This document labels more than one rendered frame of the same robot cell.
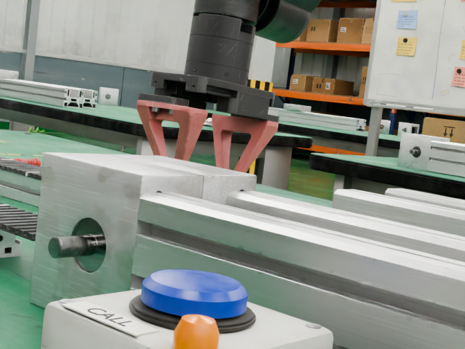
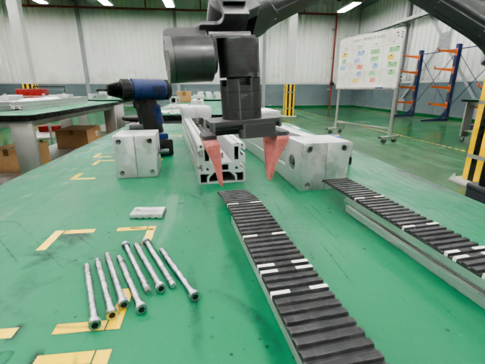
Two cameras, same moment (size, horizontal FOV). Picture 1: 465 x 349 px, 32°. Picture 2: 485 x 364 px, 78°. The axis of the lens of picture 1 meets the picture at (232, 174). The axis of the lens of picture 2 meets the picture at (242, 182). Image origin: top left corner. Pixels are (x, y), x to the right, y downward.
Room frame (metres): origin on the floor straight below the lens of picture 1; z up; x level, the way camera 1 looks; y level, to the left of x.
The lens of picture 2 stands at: (1.09, 0.29, 0.97)
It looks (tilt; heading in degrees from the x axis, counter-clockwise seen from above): 17 degrees down; 216
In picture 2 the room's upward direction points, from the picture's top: straight up
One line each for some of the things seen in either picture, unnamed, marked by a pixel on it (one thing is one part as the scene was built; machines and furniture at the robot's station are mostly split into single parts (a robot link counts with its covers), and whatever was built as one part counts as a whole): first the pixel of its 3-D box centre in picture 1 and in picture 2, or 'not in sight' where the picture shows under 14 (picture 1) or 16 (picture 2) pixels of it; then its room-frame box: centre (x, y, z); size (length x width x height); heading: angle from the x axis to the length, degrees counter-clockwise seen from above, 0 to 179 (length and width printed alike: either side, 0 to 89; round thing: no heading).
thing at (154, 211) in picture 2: not in sight; (148, 212); (0.82, -0.09, 0.78); 0.05 x 0.03 x 0.01; 128
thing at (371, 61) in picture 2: not in sight; (364, 87); (-5.32, -1.45, 0.97); 1.51 x 0.50 x 1.95; 63
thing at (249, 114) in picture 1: (224, 143); (227, 154); (0.75, 0.01, 0.88); 0.07 x 0.07 x 0.09; 50
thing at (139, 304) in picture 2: not in sight; (128, 279); (0.94, 0.04, 0.78); 0.11 x 0.01 x 0.01; 68
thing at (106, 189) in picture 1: (129, 239); (320, 161); (0.50, 0.06, 0.83); 0.12 x 0.09 x 0.10; 140
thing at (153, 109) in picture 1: (186, 138); (260, 151); (0.71, 0.04, 0.88); 0.07 x 0.07 x 0.09; 50
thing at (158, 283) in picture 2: not in sight; (146, 263); (0.91, 0.03, 0.78); 0.11 x 0.01 x 0.01; 68
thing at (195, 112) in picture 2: not in sight; (195, 114); (0.20, -0.60, 0.87); 0.16 x 0.11 x 0.07; 50
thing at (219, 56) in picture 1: (218, 61); (241, 104); (0.73, 0.02, 0.95); 0.10 x 0.07 x 0.07; 140
